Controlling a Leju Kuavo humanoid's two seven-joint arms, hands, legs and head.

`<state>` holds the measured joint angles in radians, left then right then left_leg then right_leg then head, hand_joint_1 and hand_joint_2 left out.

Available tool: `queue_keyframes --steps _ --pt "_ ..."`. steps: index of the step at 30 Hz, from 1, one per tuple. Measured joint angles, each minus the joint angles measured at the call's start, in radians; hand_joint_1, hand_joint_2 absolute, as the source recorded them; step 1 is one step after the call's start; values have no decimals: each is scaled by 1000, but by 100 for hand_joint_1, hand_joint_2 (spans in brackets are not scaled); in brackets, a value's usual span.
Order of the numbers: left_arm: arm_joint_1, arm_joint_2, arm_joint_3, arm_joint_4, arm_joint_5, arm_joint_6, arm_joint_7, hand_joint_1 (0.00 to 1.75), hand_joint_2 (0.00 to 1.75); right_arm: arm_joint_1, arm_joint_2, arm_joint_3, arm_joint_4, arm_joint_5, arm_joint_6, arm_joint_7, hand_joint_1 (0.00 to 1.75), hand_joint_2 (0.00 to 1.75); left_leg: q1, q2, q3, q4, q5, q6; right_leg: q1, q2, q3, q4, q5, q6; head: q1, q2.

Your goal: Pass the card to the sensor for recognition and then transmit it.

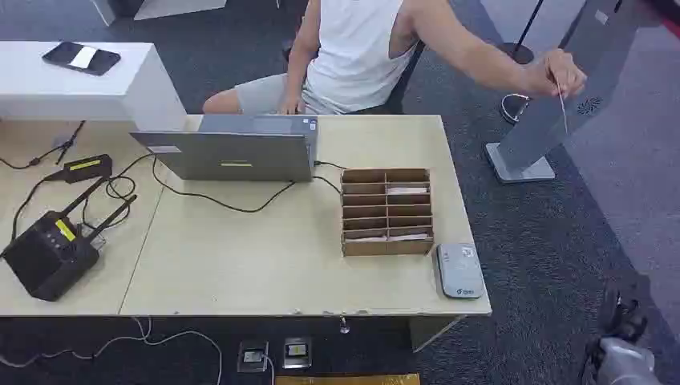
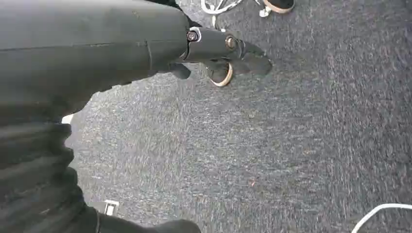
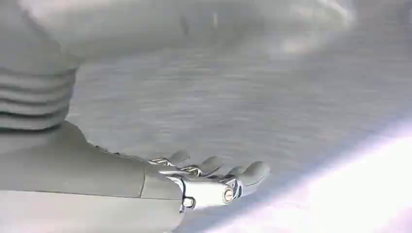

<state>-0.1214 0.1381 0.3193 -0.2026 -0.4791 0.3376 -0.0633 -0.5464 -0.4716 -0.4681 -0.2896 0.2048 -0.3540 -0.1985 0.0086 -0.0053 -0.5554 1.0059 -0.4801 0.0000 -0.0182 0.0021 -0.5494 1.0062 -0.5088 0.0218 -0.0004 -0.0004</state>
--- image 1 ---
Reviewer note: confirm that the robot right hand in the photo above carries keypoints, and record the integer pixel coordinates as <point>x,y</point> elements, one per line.
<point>619,316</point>

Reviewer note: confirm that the person's left hand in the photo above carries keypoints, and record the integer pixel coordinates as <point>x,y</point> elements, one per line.
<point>558,72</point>

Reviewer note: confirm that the person's right hand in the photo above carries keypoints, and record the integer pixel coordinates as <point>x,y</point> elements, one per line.
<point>291,105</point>

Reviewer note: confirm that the thin white card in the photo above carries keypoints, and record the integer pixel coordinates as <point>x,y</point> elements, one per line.
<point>562,109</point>

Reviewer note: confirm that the black pole stand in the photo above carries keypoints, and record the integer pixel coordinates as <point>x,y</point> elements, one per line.
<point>518,53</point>

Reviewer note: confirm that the grey laptop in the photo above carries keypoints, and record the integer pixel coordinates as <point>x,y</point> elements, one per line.
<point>239,154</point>

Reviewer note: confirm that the grey kiosk stand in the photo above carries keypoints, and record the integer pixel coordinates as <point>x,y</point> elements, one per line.
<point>531,138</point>

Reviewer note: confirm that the person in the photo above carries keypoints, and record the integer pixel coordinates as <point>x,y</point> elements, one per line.
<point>356,53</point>

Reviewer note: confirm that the pale wooden desk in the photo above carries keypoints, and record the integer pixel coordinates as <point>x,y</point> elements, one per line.
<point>122,234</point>
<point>265,255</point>

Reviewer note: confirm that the white furniture piece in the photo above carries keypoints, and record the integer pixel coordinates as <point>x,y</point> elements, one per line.
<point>175,6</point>

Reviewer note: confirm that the grey card reader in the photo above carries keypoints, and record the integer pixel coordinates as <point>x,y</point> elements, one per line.
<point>459,271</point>

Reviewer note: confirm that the wooden card box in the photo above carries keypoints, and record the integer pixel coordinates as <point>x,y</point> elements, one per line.
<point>386,247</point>

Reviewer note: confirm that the black phone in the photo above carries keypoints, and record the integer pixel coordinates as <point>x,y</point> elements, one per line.
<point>103,61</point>

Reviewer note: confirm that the white cabinet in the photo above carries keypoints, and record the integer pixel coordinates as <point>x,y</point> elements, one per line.
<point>79,90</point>

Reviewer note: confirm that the black power adapter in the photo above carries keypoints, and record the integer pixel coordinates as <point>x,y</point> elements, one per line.
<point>87,168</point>

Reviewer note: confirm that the white paper slip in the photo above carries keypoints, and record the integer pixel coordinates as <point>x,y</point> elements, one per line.
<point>83,57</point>

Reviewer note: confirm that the metal floor socket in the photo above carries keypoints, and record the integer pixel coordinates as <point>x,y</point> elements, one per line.
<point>296,352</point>
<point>252,357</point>

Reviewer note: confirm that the yellow board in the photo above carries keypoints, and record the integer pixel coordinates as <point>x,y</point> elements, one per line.
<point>348,380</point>

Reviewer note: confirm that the black router with antennas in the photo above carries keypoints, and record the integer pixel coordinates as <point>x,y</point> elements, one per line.
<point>48,260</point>

